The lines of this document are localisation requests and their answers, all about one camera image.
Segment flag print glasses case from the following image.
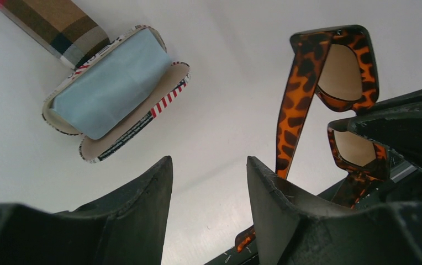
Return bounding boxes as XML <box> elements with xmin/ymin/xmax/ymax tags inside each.
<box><xmin>42</xmin><ymin>25</ymin><xmax>190</xmax><ymax>163</ymax></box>

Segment brown striped glasses case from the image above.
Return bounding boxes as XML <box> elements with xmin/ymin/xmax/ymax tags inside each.
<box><xmin>0</xmin><ymin>0</ymin><xmax>110</xmax><ymax>70</ymax></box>

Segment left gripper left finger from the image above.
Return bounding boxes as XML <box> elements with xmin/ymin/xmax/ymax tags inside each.
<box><xmin>0</xmin><ymin>156</ymin><xmax>173</xmax><ymax>264</ymax></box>

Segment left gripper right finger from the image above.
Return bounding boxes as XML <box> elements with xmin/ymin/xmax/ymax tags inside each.
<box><xmin>246</xmin><ymin>156</ymin><xmax>422</xmax><ymax>265</ymax></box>

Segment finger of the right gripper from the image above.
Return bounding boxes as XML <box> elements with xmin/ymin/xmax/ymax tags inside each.
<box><xmin>348</xmin><ymin>102</ymin><xmax>422</xmax><ymax>171</ymax></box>
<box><xmin>361</xmin><ymin>89</ymin><xmax>422</xmax><ymax>114</ymax></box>

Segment brown tortoise sunglasses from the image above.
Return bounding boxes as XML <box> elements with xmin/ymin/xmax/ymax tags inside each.
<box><xmin>234</xmin><ymin>24</ymin><xmax>391</xmax><ymax>254</ymax></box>

